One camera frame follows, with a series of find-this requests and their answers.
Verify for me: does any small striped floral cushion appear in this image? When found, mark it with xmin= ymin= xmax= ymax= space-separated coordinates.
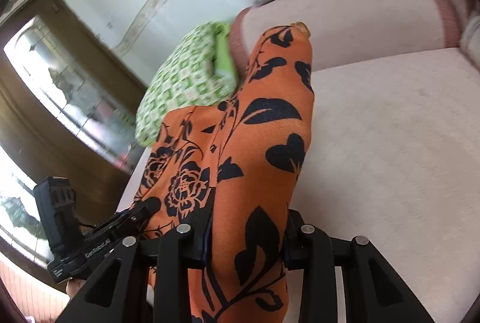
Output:
xmin=458 ymin=19 xmax=480 ymax=59

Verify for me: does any orange floral blouse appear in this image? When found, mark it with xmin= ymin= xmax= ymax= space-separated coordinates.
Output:
xmin=132 ymin=22 xmax=316 ymax=323

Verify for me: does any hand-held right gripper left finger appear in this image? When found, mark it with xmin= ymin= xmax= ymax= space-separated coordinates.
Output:
xmin=56 ymin=204 xmax=217 ymax=323

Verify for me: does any pink padded bolster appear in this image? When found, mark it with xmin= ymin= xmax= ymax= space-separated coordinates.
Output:
xmin=228 ymin=0 xmax=465 ymax=74

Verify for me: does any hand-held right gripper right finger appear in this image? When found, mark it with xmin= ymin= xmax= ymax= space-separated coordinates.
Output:
xmin=283 ymin=209 xmax=436 ymax=323

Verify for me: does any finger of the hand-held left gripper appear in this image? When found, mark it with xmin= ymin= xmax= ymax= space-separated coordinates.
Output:
xmin=111 ymin=196 xmax=163 ymax=234

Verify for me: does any green checkered folded blanket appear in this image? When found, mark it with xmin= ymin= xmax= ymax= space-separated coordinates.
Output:
xmin=134 ymin=21 xmax=246 ymax=148

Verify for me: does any wooden door with glass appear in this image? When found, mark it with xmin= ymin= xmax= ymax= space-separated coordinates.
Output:
xmin=0 ymin=0 xmax=152 ymax=273

